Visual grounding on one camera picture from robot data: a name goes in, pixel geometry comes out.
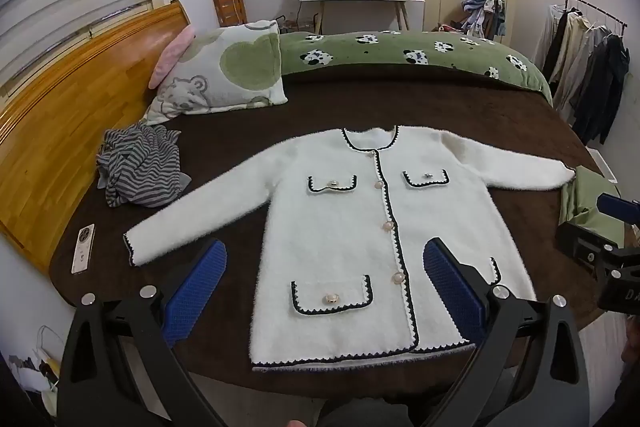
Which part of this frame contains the white desk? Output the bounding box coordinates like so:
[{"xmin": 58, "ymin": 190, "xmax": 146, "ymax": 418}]
[{"xmin": 299, "ymin": 0, "xmax": 427, "ymax": 35}]

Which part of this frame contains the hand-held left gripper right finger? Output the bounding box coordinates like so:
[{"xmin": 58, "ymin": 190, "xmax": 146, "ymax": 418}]
[{"xmin": 422, "ymin": 237, "xmax": 591, "ymax": 427}]

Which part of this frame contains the pile of clothes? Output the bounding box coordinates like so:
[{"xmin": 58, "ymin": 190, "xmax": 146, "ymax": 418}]
[{"xmin": 460, "ymin": 0, "xmax": 508, "ymax": 40}]

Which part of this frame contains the light green cloth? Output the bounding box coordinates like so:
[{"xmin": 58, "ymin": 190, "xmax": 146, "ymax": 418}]
[{"xmin": 559, "ymin": 164, "xmax": 626, "ymax": 253}]

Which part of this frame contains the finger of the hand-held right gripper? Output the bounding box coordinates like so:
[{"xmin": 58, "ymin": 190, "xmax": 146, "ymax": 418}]
[
  {"xmin": 556, "ymin": 221, "xmax": 628, "ymax": 269},
  {"xmin": 596, "ymin": 193, "xmax": 640, "ymax": 228}
]

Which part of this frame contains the white remote control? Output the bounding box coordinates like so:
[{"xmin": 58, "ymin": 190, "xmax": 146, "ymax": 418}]
[{"xmin": 70, "ymin": 223, "xmax": 96, "ymax": 277}]

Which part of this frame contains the row of hanging clothes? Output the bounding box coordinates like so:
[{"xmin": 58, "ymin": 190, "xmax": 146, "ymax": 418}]
[{"xmin": 532, "ymin": 4, "xmax": 632, "ymax": 145}]

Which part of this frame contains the pink pillow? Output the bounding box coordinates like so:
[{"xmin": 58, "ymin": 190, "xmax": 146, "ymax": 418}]
[{"xmin": 149, "ymin": 24, "xmax": 196, "ymax": 90}]

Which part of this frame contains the wooden headboard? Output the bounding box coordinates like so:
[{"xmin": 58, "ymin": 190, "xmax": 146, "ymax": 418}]
[{"xmin": 0, "ymin": 0, "xmax": 193, "ymax": 263}]

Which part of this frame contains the wooden chair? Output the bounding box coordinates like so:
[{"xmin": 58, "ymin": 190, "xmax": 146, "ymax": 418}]
[{"xmin": 213, "ymin": 0, "xmax": 249, "ymax": 28}]

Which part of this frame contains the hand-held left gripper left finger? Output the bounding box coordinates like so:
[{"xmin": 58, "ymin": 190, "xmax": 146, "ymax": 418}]
[{"xmin": 56, "ymin": 239, "xmax": 228, "ymax": 427}]

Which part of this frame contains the white green bear pillow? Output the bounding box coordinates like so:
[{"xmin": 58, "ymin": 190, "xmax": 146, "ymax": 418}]
[{"xmin": 142, "ymin": 21, "xmax": 289, "ymax": 125}]

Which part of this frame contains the white fuzzy cardigan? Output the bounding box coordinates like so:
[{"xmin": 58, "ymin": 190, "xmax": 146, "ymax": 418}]
[{"xmin": 123, "ymin": 125, "xmax": 577, "ymax": 372}]

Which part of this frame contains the black clothes rack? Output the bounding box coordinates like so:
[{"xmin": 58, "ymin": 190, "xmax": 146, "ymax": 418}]
[{"xmin": 564, "ymin": 0, "xmax": 628, "ymax": 36}]

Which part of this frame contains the green panda print blanket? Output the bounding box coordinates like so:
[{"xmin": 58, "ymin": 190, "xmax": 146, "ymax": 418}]
[{"xmin": 277, "ymin": 29, "xmax": 553, "ymax": 108}]

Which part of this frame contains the grey striped cloth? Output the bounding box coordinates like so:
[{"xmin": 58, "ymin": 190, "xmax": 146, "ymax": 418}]
[{"xmin": 96, "ymin": 123, "xmax": 193, "ymax": 208}]

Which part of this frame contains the clutter beside bed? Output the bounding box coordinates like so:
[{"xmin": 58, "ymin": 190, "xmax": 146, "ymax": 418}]
[{"xmin": 10, "ymin": 324, "xmax": 63, "ymax": 413}]

